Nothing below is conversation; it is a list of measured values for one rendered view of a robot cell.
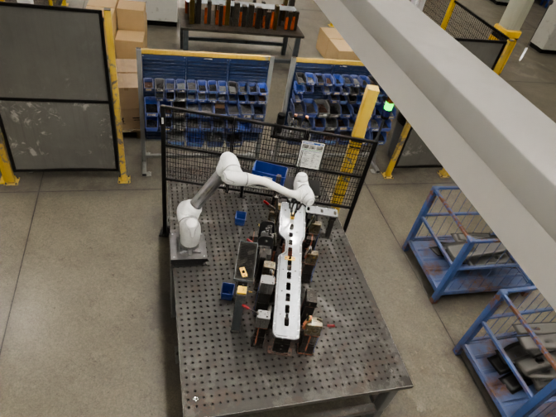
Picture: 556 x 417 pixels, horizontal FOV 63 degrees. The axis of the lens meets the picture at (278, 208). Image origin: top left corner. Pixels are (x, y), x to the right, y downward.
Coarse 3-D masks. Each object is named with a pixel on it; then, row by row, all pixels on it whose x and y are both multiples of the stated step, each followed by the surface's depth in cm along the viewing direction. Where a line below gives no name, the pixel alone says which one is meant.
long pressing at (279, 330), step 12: (288, 204) 398; (288, 216) 387; (300, 216) 390; (288, 228) 376; (300, 228) 378; (288, 240) 366; (300, 240) 368; (300, 252) 358; (300, 264) 349; (276, 276) 335; (300, 276) 340; (276, 288) 327; (300, 288) 332; (276, 300) 319; (276, 312) 312; (276, 324) 305; (276, 336) 298; (288, 336) 299
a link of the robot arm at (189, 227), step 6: (180, 222) 362; (186, 222) 353; (192, 222) 354; (198, 222) 357; (180, 228) 356; (186, 228) 351; (192, 228) 351; (198, 228) 354; (180, 234) 358; (186, 234) 353; (192, 234) 353; (198, 234) 357; (180, 240) 362; (186, 240) 356; (192, 240) 356; (198, 240) 362; (186, 246) 361; (192, 246) 362
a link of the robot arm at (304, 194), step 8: (248, 176) 336; (256, 176) 341; (248, 184) 338; (256, 184) 342; (264, 184) 343; (272, 184) 343; (280, 192) 343; (288, 192) 342; (296, 192) 344; (304, 192) 344; (312, 192) 347; (304, 200) 343; (312, 200) 343
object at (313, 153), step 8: (304, 144) 400; (312, 144) 400; (320, 144) 400; (304, 152) 406; (312, 152) 406; (320, 152) 405; (304, 160) 412; (312, 160) 411; (320, 160) 411; (304, 168) 418; (312, 168) 417
